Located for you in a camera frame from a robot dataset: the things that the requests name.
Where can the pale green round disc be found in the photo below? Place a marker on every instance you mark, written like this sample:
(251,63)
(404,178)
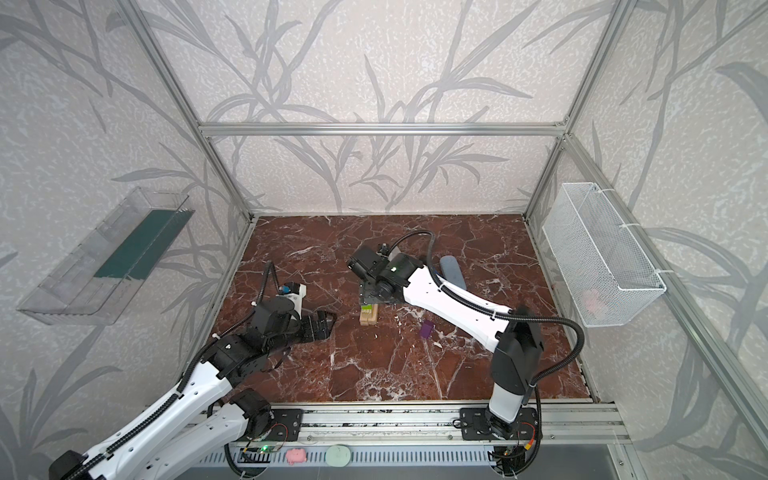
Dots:
(338,456)

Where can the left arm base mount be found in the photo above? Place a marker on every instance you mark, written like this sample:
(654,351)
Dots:
(281,425)

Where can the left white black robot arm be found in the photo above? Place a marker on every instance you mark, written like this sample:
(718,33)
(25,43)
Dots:
(204,410)

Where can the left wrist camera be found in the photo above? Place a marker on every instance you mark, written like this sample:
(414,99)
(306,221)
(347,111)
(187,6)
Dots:
(296,293)

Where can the aluminium frame crossbar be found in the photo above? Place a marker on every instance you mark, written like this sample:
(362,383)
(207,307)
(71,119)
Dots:
(220,129)

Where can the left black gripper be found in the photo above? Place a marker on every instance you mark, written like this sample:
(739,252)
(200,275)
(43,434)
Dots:
(312,327)

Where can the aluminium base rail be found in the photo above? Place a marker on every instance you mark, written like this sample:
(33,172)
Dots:
(429,423)

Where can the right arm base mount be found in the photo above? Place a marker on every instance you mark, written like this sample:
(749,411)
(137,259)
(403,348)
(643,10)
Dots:
(478,424)

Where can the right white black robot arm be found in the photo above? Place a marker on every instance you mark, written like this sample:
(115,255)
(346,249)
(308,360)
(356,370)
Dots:
(513,336)

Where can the blue-grey oval case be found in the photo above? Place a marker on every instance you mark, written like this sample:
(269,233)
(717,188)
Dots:
(451,271)

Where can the pink object in basket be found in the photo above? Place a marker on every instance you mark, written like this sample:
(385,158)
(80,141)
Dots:
(594,303)

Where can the white wire mesh basket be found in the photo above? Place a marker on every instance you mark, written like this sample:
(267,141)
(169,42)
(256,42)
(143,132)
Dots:
(595,248)

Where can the clear plastic wall bin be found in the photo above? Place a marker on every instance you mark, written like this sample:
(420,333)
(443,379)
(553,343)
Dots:
(95,282)

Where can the purple block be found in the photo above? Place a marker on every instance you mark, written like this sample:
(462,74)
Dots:
(426,329)

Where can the wood block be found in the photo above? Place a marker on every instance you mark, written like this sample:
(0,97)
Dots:
(369,315)

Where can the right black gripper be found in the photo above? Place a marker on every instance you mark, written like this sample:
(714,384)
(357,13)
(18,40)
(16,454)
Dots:
(370,294)

